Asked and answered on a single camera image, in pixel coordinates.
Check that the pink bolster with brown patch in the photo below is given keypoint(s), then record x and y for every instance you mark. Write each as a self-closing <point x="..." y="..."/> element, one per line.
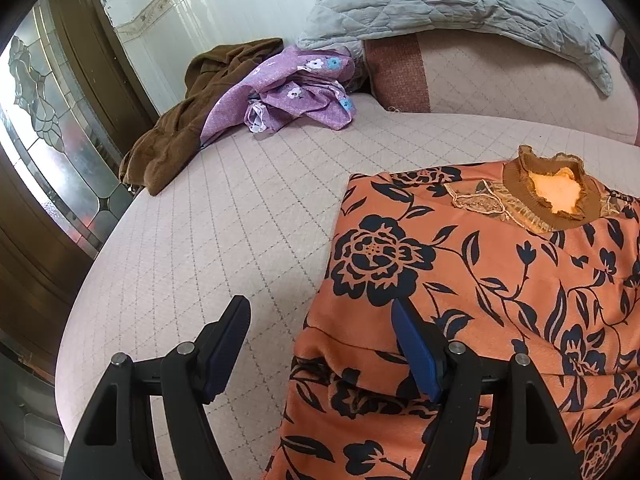
<point x="500" y="80"/>

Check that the brown cloth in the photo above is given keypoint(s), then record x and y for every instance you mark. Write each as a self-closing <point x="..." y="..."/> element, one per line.
<point x="165" y="145"/>

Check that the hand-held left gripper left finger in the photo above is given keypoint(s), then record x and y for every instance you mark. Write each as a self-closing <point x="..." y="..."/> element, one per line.
<point x="226" y="355"/>

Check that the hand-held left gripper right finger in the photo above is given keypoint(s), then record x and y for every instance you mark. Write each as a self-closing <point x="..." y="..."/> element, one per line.
<point x="415" y="352"/>

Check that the purple floral cloth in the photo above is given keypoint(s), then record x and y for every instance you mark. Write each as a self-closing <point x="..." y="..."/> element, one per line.
<point x="300" y="105"/>

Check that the orange floral top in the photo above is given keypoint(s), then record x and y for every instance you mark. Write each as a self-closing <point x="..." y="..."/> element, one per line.
<point x="500" y="270"/>

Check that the wooden door with glass panel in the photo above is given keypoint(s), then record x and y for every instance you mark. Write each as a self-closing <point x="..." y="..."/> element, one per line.
<point x="50" y="110"/>

